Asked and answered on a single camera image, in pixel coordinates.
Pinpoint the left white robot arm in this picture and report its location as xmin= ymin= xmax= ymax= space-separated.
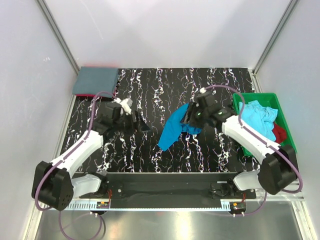
xmin=31 ymin=102 xmax=150 ymax=211

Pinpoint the dark red t shirt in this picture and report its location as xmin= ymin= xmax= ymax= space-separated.
xmin=272 ymin=122 xmax=287 ymax=144

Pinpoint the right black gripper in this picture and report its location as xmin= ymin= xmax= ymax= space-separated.
xmin=179 ymin=101 xmax=209 ymax=130

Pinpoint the light cyan t shirt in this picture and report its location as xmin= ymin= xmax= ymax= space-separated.
xmin=241 ymin=100 xmax=278 ymax=142

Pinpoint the left aluminium frame post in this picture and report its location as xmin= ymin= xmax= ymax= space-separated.
xmin=35 ymin=0 xmax=80 ymax=75

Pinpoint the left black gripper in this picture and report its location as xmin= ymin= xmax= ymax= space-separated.
xmin=113 ymin=109 xmax=150 ymax=136

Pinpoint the right aluminium frame post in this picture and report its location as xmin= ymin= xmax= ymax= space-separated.
xmin=252 ymin=0 xmax=301 ymax=76

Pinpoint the green plastic bin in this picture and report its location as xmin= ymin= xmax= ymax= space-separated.
xmin=241 ymin=93 xmax=296 ymax=149

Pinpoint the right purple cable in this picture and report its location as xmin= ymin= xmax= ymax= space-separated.
xmin=199 ymin=84 xmax=305 ymax=216

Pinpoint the slotted grey cable duct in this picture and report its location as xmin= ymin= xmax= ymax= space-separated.
xmin=66 ymin=198 xmax=246 ymax=212

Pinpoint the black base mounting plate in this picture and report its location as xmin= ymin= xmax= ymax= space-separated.
xmin=67 ymin=172 xmax=257 ymax=210

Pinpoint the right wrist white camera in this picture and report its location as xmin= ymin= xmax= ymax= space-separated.
xmin=199 ymin=87 xmax=212 ymax=96

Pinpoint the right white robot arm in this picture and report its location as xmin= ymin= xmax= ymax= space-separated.
xmin=181 ymin=88 xmax=303 ymax=199

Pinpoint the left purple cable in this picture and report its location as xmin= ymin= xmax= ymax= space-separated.
xmin=34 ymin=91 xmax=118 ymax=240

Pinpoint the aluminium frame post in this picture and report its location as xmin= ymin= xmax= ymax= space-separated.
xmin=252 ymin=0 xmax=301 ymax=76
xmin=35 ymin=0 xmax=80 ymax=75

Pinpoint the purple cable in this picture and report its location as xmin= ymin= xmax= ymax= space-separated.
xmin=34 ymin=91 xmax=118 ymax=240
xmin=199 ymin=84 xmax=305 ymax=216

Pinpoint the folded grey t shirt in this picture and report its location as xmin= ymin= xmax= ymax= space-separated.
xmin=72 ymin=66 xmax=120 ymax=97

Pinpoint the bright blue t shirt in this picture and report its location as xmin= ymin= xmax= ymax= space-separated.
xmin=158 ymin=103 xmax=202 ymax=151

